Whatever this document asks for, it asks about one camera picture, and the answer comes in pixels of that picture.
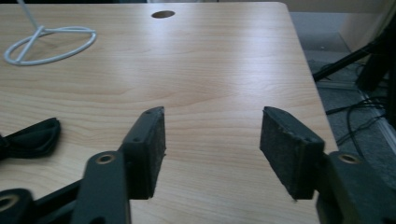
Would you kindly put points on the black tripod stand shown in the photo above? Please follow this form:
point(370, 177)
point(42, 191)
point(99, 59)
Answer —
point(373, 71)

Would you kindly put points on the black bow tie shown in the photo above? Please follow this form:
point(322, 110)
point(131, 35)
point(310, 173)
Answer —
point(37, 140)

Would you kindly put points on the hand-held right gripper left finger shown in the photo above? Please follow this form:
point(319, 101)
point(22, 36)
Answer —
point(144, 155)

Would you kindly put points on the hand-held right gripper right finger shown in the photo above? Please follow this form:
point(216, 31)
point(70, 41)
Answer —
point(289, 152)

